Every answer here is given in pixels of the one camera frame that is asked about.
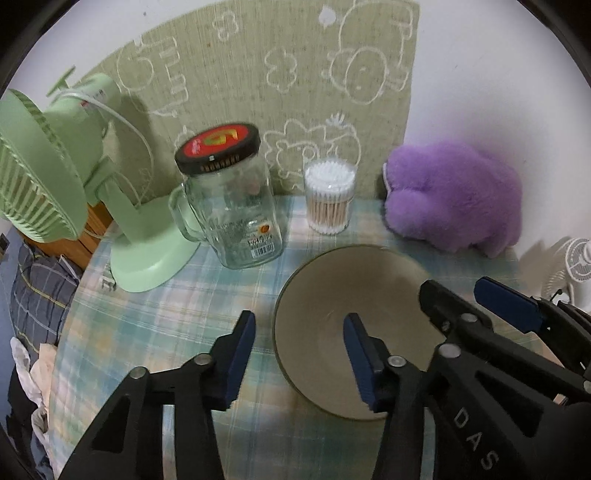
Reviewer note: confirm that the dark blue plaid bedding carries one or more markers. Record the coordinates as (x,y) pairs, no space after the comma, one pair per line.
(37,295)

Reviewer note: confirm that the glass mug jar with lid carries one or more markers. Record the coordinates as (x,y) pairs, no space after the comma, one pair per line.
(231,217)

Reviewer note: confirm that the wooden furniture frame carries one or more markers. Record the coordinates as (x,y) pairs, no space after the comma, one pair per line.
(94,230)

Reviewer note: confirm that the purple plush toy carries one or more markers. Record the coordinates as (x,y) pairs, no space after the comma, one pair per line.
(448,198)

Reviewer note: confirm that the white crumpled cloth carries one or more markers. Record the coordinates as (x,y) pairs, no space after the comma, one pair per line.
(37,374)

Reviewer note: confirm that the cotton swab container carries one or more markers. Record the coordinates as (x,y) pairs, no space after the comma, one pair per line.
(330,203)

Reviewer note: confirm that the beige bowl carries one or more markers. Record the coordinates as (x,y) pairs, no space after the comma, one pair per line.
(318,300)

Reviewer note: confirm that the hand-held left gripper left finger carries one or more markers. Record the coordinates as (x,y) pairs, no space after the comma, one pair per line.
(240,355)

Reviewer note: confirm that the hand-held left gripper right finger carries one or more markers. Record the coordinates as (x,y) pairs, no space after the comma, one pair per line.
(360,364)

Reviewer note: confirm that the blue plaid tablecloth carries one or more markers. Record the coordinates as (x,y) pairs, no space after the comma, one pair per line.
(161,332)

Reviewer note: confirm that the green desk fan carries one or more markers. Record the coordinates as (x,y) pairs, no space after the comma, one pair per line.
(143,258)

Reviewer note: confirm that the white desk fan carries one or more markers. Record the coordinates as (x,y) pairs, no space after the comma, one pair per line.
(579,263)

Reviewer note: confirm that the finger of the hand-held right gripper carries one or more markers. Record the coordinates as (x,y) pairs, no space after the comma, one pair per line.
(508,300)
(508,415)

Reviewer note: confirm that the green cartoon wall mat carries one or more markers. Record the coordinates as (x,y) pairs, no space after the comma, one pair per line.
(277,69)

